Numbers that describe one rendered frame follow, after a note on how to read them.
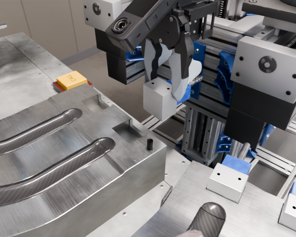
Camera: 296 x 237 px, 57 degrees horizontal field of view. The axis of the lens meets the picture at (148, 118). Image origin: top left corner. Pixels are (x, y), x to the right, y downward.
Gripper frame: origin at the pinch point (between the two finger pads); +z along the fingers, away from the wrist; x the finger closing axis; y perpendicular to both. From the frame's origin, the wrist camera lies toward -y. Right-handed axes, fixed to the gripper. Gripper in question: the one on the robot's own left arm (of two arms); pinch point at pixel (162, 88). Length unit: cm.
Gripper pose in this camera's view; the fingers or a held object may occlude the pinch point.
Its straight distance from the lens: 47.8
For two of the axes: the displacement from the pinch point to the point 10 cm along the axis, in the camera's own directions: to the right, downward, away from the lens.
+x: -6.6, -4.7, 5.8
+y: 7.5, -4.2, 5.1
